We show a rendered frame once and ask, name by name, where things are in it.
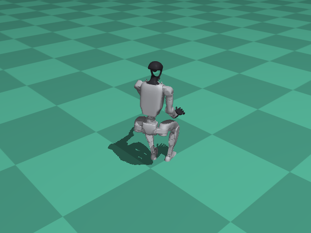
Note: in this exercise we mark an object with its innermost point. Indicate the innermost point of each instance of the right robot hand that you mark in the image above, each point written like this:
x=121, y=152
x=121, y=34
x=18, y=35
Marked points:
x=179, y=111

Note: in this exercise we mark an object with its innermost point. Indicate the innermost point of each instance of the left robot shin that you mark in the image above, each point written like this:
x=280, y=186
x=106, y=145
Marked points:
x=150, y=139

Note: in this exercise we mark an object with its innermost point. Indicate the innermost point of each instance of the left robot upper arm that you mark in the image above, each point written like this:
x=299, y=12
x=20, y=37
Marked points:
x=137, y=85

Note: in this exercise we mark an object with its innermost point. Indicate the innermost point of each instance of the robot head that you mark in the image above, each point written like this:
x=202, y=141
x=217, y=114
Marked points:
x=154, y=66

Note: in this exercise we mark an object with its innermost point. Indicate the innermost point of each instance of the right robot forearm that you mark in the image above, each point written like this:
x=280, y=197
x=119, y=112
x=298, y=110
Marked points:
x=174, y=114

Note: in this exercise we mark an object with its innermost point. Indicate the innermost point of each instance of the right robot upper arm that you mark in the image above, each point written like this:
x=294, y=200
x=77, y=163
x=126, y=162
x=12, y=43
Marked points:
x=168, y=92

